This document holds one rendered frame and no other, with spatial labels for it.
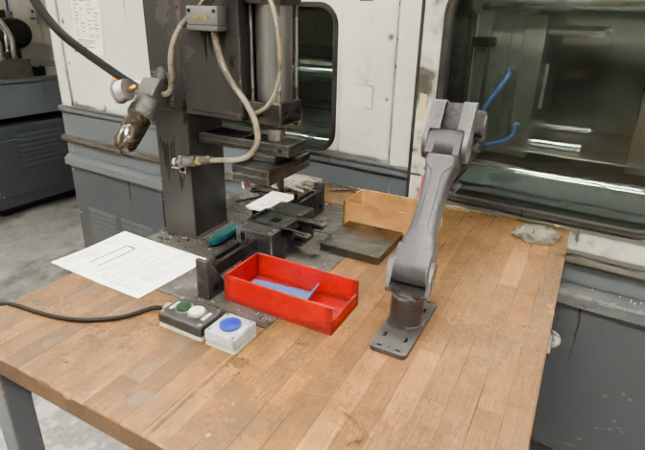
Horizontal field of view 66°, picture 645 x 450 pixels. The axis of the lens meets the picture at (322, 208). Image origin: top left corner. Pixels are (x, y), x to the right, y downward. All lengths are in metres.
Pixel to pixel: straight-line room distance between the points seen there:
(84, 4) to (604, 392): 2.60
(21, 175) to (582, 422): 3.77
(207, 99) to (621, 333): 1.34
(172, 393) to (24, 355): 0.29
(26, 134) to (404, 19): 3.16
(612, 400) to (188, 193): 1.42
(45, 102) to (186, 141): 3.07
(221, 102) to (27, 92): 3.13
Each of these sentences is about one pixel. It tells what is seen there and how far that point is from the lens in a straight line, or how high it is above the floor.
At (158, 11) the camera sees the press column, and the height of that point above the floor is 1.46.
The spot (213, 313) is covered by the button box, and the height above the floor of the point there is 0.93.
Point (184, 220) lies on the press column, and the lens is 1.36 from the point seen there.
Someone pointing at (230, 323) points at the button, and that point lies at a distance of 0.94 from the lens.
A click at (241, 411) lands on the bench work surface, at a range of 0.82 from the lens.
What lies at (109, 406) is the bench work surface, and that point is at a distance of 0.88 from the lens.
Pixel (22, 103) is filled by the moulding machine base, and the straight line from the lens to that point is 4.20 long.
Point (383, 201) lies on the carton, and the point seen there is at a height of 0.94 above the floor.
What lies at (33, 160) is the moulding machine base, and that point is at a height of 0.38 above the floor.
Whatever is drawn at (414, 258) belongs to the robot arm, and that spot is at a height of 1.05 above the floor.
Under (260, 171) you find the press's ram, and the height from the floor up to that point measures 1.14.
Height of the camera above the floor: 1.47
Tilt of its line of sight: 22 degrees down
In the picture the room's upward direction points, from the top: 1 degrees clockwise
